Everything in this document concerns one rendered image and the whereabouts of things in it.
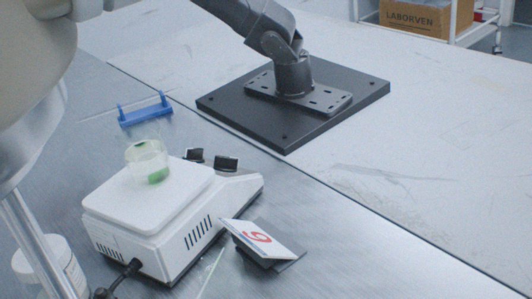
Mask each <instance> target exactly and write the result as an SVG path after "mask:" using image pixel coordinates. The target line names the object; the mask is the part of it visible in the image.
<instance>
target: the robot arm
mask: <svg viewBox="0 0 532 299"><path fill-rule="evenodd" d="M189 1H191V2H192V3H194V4H195V5H197V6H199V7H200V8H202V9H204V10H205V11H207V12H209V13H210V14H212V15H213V16H215V17H217V18H218V19H219V20H221V21H222V22H224V23H225V24H227V25H228V26H229V27H231V29H232V30H233V31H234V32H235V33H237V34H238V35H240V36H242V37H243V38H245V40H244V42H243V44H245V45H246V46H248V47H250V48H251V49H253V50H254V51H256V52H258V53H259V54H261V55H262V56H265V57H267V58H270V59H272V62H273V69H274V71H270V70H267V71H264V72H262V73H260V74H259V75H257V76H256V77H254V78H252V79H251V80H249V81H248V82H246V83H244V85H243V87H244V90H245V91H246V92H248V93H251V94H255V95H257V96H261V97H264V98H267V99H270V100H273V101H276V102H279V103H282V104H285V105H288V106H291V107H294V108H297V109H300V110H303V111H306V112H309V113H313V114H316V115H318V116H322V117H325V118H330V117H333V116H334V115H336V114H337V113H338V112H339V111H340V110H342V109H343V108H345V107H346V106H347V105H348V104H349V103H351V102H352V101H353V97H352V93H350V92H346V91H343V90H339V89H336V88H332V87H328V86H325V85H321V84H317V83H315V81H314V80H313V79H312V74H311V64H310V58H309V52H308V51H307V50H306V49H302V47H303V43H304V40H303V36H302V35H301V34H300V33H299V31H298V30H297V29H296V20H295V17H294V15H293V14H292V13H291V12H290V11H289V10H288V9H287V8H285V7H284V6H282V5H280V4H279V3H277V2H276V1H274V0H189Z"/></svg>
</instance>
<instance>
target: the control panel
mask: <svg viewBox="0 0 532 299"><path fill-rule="evenodd" d="M183 156H184V155H183ZM183 156H175V157H176V158H180V159H182V157H183ZM203 159H204V160H205V162H204V163H197V164H201V165H204V166H208V167H211V168H213V166H214V160H211V159H208V158H204V157H203ZM214 171H215V174H216V175H218V176H222V177H235V176H242V175H247V174H254V173H258V172H255V171H252V170H248V169H245V168H241V167H238V168H237V172H234V173H228V172H222V171H217V170H214Z"/></svg>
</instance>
